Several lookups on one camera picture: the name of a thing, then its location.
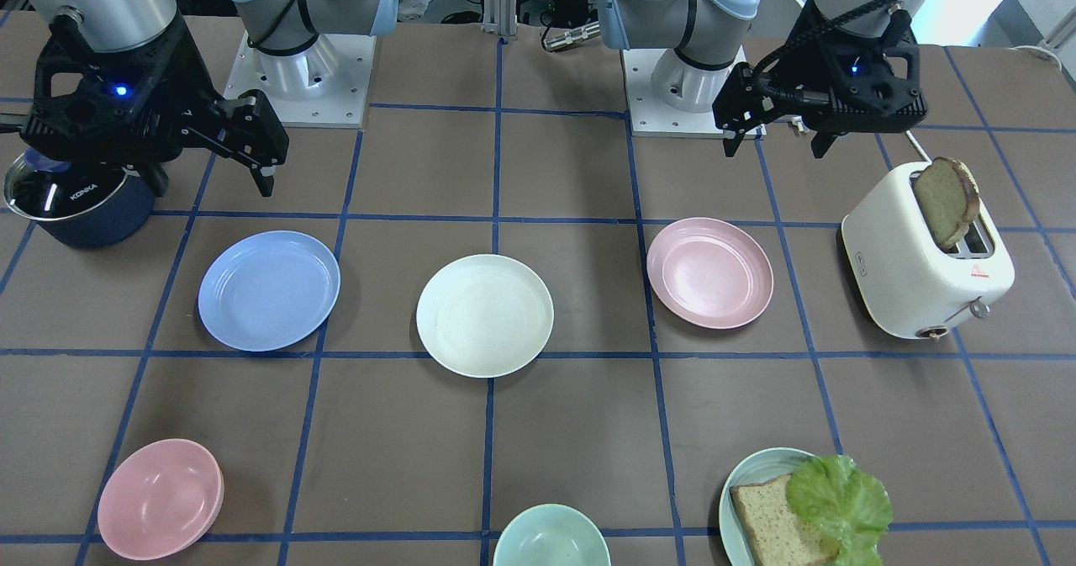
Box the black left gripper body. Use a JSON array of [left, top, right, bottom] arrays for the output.
[[712, 0, 929, 137]]

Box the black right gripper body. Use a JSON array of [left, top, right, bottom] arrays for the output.
[[18, 14, 289, 197]]

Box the blue plate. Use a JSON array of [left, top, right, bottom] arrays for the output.
[[198, 231, 341, 352]]

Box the pink plate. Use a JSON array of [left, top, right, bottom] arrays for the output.
[[646, 217, 775, 330]]

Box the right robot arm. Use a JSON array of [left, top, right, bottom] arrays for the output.
[[3, 0, 398, 197]]

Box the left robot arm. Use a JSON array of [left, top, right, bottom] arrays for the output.
[[597, 0, 929, 157]]

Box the blue saucepan with lid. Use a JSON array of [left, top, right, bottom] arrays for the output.
[[3, 148, 156, 249]]

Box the bread slice in toaster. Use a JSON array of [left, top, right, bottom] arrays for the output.
[[912, 156, 981, 251]]

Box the white toaster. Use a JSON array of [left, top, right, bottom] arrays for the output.
[[839, 161, 1015, 339]]

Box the white plate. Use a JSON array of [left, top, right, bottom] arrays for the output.
[[416, 253, 555, 378]]

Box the light green plate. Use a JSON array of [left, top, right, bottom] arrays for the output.
[[716, 447, 825, 565]]

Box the pink bowl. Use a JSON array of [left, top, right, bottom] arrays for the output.
[[98, 438, 225, 561]]

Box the green lettuce leaf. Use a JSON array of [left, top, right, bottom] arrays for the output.
[[785, 454, 894, 565]]

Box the bread slice on plate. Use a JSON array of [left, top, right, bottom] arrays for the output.
[[731, 473, 839, 565]]

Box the green bowl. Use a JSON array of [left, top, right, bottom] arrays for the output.
[[492, 504, 611, 565]]

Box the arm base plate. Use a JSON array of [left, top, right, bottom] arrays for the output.
[[224, 34, 377, 129], [621, 49, 733, 140]]

